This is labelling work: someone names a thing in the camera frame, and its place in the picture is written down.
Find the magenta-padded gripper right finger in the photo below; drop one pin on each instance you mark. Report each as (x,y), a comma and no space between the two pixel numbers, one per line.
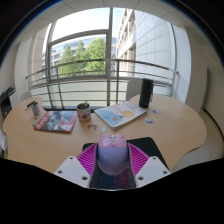
(150,170)

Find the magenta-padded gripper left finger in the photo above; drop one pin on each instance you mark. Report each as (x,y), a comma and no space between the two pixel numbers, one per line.
(75,170)

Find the pink lilac computer mouse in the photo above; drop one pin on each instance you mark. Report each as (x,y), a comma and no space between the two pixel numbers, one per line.
(112,156)

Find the black mouse pad colourful print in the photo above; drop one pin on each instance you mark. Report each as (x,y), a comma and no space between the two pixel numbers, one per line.
(146,144)

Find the red blue magazine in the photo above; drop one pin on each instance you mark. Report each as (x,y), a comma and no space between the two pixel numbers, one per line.
(56,121)

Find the white mug with plant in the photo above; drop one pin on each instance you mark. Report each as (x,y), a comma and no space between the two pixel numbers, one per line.
(84,114)

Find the light blue yellow book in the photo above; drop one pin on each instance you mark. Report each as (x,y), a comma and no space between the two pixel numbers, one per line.
(120,114)

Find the black cylinder speaker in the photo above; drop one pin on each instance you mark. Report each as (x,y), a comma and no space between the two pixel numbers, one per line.
(146,93)

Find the white chair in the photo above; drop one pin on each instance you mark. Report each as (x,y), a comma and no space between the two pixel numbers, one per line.
(25,96)
(2,140)
(132,89)

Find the blue black stapler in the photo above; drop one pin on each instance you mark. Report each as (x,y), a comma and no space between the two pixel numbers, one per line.
(30,105)

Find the black white printer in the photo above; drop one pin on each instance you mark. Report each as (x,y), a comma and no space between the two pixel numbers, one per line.
(6,103)

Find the grey metal railing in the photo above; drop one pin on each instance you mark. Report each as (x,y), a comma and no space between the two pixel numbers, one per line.
(83,63)

